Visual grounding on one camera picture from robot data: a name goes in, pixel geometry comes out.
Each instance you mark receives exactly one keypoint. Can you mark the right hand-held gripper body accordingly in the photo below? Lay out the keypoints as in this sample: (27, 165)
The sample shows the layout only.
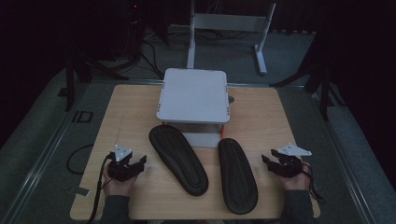
(289, 166)

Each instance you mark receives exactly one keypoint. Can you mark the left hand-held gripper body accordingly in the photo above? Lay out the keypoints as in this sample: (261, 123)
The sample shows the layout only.
(122, 169)

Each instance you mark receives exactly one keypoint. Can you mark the black slipper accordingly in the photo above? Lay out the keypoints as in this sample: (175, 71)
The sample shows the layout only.
(179, 160)
(237, 177)

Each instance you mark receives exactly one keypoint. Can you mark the white two-tier shoe rack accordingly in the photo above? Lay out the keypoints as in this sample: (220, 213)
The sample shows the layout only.
(193, 96)

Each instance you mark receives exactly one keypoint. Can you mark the person's right hand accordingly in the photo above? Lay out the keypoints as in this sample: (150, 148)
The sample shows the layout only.
(297, 183)

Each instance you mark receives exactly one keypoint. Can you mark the person's left hand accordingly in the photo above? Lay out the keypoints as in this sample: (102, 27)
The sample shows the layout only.
(120, 188)

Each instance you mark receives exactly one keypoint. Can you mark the grey tape piece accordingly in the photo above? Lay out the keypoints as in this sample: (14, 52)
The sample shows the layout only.
(82, 191)

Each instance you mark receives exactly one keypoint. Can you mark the grey round table knob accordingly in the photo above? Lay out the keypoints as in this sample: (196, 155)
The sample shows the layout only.
(231, 99)

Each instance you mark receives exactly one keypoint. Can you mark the black tripod stand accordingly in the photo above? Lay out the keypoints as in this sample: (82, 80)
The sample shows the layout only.
(70, 84)
(323, 90)

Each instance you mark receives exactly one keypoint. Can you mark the dark computer tower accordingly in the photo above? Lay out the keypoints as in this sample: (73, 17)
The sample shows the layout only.
(134, 28)

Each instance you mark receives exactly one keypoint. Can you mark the white metal stand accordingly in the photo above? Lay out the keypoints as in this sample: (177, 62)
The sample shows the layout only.
(229, 22)

